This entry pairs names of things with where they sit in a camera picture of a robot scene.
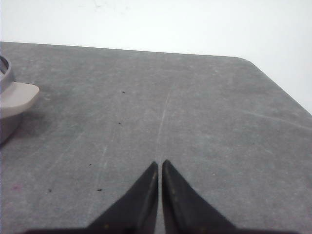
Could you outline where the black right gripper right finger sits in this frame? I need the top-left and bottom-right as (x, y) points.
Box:
(161, 159), (236, 230)

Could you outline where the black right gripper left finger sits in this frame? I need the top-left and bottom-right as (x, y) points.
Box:
(88, 161), (159, 230)

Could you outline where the stainless steel steamer pot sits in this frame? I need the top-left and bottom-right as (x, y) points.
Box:
(0, 56), (39, 144)

